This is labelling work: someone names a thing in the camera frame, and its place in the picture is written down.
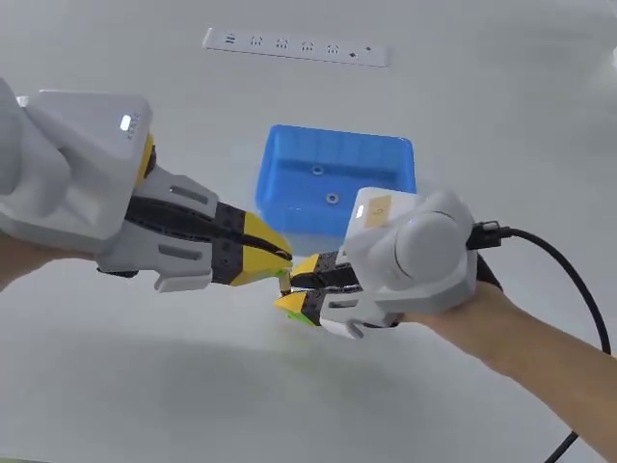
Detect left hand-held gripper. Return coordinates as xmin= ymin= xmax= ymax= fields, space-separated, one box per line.
xmin=0 ymin=79 xmax=294 ymax=294

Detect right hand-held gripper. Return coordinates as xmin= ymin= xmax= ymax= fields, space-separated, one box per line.
xmin=272 ymin=186 xmax=479 ymax=340

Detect green metal tweezers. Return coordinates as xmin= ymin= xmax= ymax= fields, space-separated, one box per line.
xmin=274 ymin=266 xmax=309 ymax=323

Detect blue plastic container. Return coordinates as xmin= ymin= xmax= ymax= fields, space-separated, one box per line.
xmin=254 ymin=123 xmax=417 ymax=256

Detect person's right forearm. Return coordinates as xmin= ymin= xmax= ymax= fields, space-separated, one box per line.
xmin=398 ymin=281 xmax=617 ymax=429

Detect person's left forearm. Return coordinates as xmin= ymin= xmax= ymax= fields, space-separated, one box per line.
xmin=0 ymin=226 xmax=103 ymax=294

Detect white table top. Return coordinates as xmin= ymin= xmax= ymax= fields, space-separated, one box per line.
xmin=0 ymin=0 xmax=617 ymax=463

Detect white power strip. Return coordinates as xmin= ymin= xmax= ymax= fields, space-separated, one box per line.
xmin=201 ymin=26 xmax=391 ymax=69

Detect black cable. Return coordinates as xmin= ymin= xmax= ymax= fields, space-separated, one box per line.
xmin=465 ymin=219 xmax=617 ymax=463

